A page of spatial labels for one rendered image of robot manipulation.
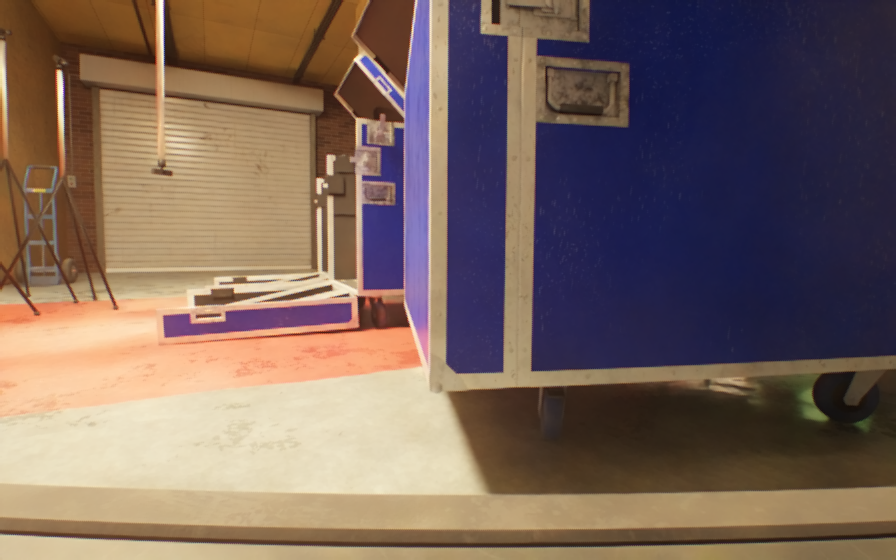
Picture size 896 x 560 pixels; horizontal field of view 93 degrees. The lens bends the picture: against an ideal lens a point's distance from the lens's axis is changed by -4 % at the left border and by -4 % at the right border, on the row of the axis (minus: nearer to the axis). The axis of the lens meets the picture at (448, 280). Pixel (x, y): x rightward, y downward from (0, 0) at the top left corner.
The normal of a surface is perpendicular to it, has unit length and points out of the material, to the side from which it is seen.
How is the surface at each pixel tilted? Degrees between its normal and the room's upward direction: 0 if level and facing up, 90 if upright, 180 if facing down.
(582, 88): 90
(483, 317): 90
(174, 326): 90
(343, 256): 90
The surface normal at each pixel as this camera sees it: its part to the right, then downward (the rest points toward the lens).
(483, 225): 0.14, 0.07
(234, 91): 0.47, 0.07
